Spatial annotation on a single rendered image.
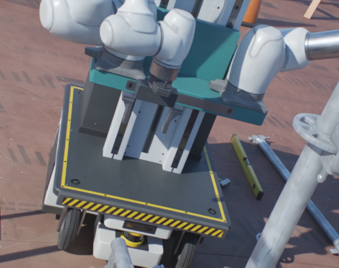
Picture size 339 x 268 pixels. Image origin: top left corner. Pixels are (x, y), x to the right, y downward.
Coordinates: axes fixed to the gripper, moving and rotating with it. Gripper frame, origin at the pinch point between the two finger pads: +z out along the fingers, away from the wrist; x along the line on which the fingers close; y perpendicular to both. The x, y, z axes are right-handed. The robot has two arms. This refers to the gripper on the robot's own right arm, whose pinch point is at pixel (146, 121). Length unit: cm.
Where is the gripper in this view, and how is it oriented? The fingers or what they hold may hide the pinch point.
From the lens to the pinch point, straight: 203.5
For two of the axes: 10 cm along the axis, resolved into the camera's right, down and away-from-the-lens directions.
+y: -0.9, -4.9, 8.7
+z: -3.1, 8.4, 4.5
